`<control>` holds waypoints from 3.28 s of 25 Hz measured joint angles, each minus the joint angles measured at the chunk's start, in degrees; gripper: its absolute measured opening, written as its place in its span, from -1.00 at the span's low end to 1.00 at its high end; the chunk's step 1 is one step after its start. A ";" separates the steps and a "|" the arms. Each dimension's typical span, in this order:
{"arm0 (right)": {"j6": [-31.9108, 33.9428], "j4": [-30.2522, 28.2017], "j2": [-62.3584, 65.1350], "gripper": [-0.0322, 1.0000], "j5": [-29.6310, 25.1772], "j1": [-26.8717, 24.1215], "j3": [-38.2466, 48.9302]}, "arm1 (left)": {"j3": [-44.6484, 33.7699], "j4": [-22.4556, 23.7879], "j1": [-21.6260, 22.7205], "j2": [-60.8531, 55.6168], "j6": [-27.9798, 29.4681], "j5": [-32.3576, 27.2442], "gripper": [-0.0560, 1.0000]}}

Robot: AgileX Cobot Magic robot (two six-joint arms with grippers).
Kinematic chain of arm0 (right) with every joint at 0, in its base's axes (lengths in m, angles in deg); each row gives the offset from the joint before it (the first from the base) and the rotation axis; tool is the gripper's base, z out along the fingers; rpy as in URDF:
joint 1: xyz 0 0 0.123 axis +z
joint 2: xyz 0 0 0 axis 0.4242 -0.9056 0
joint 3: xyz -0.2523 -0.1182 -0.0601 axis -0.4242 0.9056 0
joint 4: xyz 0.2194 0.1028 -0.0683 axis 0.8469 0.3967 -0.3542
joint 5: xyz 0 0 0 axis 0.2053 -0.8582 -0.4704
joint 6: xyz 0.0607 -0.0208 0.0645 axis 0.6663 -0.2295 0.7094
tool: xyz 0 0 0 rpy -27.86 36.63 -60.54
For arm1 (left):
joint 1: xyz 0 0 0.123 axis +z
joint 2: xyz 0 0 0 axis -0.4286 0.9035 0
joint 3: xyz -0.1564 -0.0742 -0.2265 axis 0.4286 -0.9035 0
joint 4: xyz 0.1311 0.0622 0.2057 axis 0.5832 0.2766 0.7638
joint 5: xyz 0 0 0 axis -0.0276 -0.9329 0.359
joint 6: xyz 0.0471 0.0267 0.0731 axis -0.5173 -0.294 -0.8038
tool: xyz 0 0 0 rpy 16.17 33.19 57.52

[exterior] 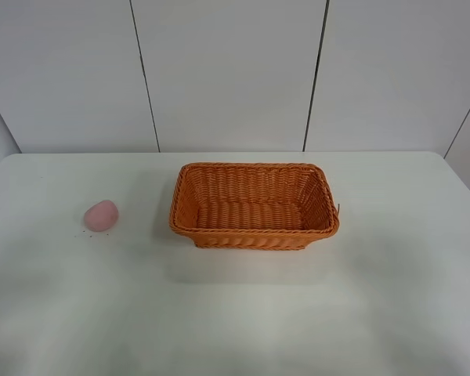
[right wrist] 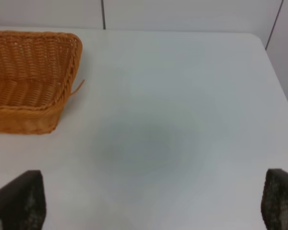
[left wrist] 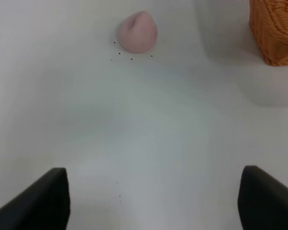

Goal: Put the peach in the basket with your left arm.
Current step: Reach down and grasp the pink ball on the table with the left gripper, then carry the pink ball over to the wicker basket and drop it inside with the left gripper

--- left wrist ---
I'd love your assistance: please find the pink peach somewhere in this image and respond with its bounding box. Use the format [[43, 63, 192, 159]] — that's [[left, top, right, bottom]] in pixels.
[[117, 11, 158, 54]]

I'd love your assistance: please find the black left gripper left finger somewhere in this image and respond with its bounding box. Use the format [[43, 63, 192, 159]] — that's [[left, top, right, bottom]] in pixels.
[[0, 168, 71, 230]]

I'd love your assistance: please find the orange wicker basket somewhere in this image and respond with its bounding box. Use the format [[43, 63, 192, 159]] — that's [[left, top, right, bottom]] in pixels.
[[249, 0, 288, 66]]

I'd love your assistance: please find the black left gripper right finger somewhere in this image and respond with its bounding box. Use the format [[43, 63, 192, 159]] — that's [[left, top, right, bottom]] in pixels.
[[238, 165, 288, 230]]

